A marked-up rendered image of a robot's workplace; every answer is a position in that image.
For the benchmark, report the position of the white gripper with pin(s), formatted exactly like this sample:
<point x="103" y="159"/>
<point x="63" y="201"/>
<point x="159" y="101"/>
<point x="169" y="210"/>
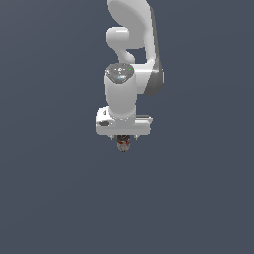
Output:
<point x="124" y="126"/>

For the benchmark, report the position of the small brown patterned object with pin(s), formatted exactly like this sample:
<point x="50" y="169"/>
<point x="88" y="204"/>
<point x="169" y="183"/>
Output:
<point x="123" y="143"/>

